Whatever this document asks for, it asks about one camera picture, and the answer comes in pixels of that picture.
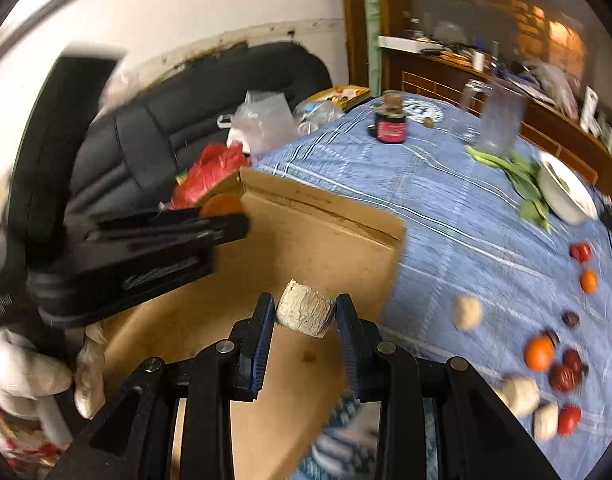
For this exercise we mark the left gloved hand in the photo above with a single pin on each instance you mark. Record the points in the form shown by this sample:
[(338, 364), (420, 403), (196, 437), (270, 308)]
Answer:
[(30, 381)]

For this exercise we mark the blue plaid tablecloth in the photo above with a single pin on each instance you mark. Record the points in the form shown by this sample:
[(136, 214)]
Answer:
[(465, 236)]

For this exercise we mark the orange mandarin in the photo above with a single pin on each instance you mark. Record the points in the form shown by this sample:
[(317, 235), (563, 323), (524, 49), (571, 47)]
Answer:
[(539, 353), (222, 204)]

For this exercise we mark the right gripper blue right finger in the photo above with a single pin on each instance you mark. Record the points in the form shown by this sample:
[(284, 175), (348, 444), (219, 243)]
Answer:
[(359, 339)]

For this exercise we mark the yellow snack package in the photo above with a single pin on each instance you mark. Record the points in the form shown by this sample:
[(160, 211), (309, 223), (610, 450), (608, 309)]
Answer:
[(344, 97)]

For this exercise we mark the clear plastic bag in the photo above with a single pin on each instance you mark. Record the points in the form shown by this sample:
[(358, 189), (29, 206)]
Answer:
[(262, 123)]

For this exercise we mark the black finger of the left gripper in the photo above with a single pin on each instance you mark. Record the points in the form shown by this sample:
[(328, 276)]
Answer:
[(156, 233)]

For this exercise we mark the beige sponge chunk on table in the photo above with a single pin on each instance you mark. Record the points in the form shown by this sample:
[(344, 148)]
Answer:
[(467, 313)]

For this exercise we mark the dark date small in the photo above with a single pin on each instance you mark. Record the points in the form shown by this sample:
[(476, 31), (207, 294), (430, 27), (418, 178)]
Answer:
[(571, 319)]

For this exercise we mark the white bowl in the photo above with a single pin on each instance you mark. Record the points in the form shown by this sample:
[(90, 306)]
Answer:
[(565, 194)]

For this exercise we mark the beige sponge chunk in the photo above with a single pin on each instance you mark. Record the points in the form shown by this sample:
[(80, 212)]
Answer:
[(520, 394), (305, 309), (546, 421), (467, 313)]

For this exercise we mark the large red date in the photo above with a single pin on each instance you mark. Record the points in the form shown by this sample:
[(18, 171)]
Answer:
[(563, 378)]

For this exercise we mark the black leather sofa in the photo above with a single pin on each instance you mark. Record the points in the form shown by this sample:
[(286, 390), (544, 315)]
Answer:
[(74, 160)]

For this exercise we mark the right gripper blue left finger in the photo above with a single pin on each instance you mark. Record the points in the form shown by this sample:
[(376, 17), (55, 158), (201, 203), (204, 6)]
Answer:
[(252, 337)]

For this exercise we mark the red cherry tomato far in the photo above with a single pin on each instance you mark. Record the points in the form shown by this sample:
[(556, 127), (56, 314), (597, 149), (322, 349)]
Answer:
[(581, 252)]

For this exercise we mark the brown cardboard tray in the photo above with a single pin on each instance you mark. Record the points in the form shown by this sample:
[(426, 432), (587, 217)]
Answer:
[(234, 365)]

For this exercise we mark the red plastic bag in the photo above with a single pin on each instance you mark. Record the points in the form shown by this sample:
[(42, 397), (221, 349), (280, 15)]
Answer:
[(216, 162)]

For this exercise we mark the small orange far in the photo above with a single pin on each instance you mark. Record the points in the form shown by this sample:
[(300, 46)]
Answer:
[(589, 281)]

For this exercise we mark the green leafy vegetable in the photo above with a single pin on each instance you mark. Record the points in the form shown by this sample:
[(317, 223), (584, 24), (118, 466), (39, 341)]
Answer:
[(522, 174)]

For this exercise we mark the clear glass mug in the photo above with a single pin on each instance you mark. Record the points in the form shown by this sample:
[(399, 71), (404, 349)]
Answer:
[(501, 116)]

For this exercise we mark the dark jar with pink label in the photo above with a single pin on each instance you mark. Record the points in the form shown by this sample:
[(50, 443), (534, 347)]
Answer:
[(389, 119)]

